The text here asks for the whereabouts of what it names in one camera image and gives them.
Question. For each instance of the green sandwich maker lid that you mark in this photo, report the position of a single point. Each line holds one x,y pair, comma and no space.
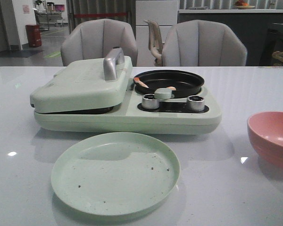
86,86

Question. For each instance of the red trash bin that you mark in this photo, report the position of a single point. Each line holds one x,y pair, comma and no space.
33,35

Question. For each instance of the green round plate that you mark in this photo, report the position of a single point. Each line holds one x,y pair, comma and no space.
116,174

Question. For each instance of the dark counter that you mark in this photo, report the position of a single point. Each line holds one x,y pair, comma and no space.
260,30

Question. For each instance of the fruit plate on counter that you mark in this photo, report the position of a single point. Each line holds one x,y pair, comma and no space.
241,4

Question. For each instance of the white cabinet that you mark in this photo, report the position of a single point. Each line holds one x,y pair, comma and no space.
165,13

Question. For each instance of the beige office chair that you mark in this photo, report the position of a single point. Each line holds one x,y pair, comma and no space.
155,44

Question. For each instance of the grey armchair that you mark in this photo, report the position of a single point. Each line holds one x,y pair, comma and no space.
94,39
203,43

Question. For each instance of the shrimp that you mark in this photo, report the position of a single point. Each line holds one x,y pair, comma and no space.
171,88
138,81

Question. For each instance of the right silver knob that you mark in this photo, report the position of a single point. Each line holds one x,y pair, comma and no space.
195,103

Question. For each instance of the right grey armchair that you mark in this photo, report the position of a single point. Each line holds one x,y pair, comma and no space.
203,43

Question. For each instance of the black round frying pan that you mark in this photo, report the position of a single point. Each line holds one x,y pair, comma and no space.
185,83

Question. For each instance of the silver knob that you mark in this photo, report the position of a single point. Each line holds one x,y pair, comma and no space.
149,102
195,103

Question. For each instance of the left grey armchair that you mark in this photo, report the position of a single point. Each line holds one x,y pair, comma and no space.
94,39

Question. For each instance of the red barrier belt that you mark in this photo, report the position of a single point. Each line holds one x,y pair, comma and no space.
100,15

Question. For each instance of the left silver knob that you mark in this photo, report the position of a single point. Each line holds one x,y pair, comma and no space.
149,102

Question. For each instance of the pink bowl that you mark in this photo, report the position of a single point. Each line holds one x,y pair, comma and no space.
265,132

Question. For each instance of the green pan handle knob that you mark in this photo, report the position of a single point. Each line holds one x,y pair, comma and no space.
163,93

